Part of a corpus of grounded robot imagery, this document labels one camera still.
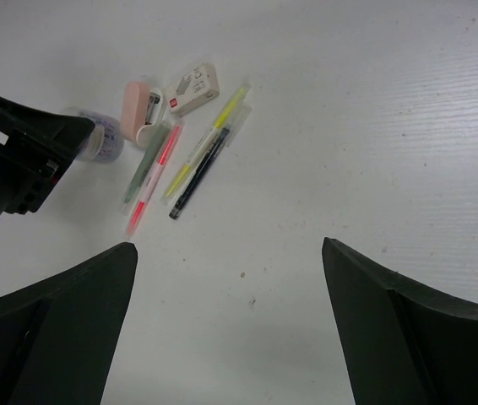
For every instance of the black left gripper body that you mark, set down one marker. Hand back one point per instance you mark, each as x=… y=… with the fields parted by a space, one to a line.
x=39 y=149

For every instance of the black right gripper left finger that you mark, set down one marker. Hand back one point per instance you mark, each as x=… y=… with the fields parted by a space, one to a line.
x=58 y=336

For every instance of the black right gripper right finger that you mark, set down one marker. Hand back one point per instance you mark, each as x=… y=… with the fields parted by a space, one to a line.
x=403 y=341

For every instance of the clear jar of paper clips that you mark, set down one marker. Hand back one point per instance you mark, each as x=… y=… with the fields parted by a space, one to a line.
x=105 y=143

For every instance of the pink mini stapler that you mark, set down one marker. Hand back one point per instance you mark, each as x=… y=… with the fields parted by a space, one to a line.
x=143 y=108

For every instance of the green highlighter pen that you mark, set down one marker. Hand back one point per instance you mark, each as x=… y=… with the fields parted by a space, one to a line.
x=156 y=140

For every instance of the pink highlighter pen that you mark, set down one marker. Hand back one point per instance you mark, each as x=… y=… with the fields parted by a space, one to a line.
x=153 y=178

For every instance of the black pen refill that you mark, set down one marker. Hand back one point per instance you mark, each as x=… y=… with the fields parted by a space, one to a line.
x=203 y=167

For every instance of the yellow highlighter pen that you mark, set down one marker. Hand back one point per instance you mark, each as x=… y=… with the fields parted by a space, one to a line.
x=225 y=115

